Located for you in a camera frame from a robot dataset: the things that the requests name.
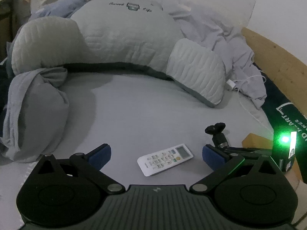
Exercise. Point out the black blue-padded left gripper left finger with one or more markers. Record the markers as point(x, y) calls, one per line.
point(88, 166)

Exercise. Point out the orange box lid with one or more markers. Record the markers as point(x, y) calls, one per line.
point(256, 141)

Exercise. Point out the wooden bed frame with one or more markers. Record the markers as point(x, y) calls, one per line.
point(286, 71)

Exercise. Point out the light green U-shaped pillow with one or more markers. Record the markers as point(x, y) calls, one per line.
point(136, 32)

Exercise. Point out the grey crumpled blanket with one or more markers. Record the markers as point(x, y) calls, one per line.
point(211, 30)

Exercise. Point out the white charger with cable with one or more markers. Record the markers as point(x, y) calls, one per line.
point(231, 86)

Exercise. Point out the white air conditioner remote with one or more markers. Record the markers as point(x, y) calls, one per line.
point(160, 161)

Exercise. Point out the small black swivel mount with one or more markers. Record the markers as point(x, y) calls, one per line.
point(218, 137)

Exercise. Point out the blue crumpled quilt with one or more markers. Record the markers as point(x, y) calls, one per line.
point(60, 8)

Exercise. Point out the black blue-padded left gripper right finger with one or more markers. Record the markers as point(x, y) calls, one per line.
point(222, 164)

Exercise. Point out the right gripper device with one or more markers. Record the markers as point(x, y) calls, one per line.
point(282, 152)

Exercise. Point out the black printed cloth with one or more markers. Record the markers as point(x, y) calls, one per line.
point(280, 112)

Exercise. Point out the grey rolled cloth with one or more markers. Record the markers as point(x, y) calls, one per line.
point(36, 115)

